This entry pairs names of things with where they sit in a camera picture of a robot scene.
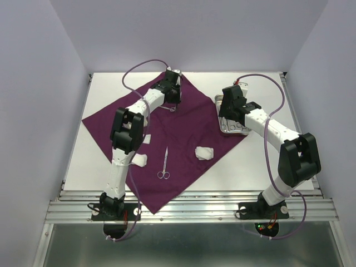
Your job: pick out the white gauze pad upper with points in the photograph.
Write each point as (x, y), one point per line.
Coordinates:
(147, 139)

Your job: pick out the steel forceps ring handled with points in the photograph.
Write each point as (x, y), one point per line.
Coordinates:
(222, 124)

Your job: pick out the aluminium frame rail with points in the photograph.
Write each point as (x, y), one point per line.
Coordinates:
(192, 206)

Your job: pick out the steel scissors bottom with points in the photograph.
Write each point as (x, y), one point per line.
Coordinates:
(164, 174)

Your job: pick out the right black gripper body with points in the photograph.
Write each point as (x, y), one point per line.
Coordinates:
(225, 109)

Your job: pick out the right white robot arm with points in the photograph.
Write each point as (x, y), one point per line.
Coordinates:
(298, 153)

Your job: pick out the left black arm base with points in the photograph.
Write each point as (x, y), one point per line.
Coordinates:
(114, 209)

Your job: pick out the steel scissors top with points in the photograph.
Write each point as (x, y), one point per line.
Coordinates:
(171, 109)

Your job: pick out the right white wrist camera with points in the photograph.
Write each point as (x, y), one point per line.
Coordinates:
(244, 87)

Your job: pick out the steel scissors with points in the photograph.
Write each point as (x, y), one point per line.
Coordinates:
(171, 109)
(164, 174)

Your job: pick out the white gauze pad right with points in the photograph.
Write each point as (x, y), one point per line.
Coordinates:
(204, 153)

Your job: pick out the purple surgical drape cloth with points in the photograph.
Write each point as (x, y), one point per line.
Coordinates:
(193, 124)

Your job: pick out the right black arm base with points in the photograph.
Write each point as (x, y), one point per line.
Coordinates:
(260, 210)

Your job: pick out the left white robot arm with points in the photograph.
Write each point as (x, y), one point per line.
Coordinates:
(127, 133)

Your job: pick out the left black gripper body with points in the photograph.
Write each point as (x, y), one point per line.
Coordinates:
(176, 97)

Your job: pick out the white gauze pad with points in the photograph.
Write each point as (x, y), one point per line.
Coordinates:
(147, 139)
(140, 160)
(204, 153)

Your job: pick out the stainless steel instrument tray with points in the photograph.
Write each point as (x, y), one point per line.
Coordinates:
(230, 124)

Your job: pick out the white gauze pad lower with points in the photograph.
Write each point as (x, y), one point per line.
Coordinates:
(140, 160)

